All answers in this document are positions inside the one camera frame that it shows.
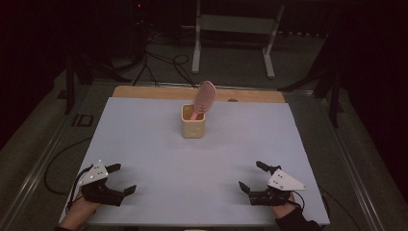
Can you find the black floor bracket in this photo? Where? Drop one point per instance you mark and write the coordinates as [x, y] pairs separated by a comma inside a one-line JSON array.
[[82, 120]]

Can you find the metal floor rail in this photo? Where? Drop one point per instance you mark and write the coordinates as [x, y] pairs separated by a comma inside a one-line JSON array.
[[35, 170], [352, 173]]

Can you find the black stand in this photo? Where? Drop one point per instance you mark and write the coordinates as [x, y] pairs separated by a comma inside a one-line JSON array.
[[333, 96], [70, 89]]

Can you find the white table mat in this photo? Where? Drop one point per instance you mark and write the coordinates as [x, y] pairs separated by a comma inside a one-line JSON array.
[[192, 179]]

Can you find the person's right hand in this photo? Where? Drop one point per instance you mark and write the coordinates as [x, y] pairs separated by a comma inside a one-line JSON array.
[[284, 210]]

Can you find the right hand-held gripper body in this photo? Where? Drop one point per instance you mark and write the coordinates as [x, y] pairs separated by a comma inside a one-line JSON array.
[[284, 182]]

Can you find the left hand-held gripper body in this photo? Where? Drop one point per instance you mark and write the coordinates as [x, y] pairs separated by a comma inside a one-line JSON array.
[[96, 187]]

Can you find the beige square cup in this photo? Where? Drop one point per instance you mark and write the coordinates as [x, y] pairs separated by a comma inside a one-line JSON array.
[[193, 128]]

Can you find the pink hairbrush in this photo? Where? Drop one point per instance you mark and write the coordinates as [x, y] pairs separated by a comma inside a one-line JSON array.
[[205, 96]]

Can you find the white metal stand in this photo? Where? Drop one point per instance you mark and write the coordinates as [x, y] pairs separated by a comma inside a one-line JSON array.
[[234, 24]]

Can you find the person's left hand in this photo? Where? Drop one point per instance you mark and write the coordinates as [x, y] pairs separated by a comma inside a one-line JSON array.
[[80, 210]]

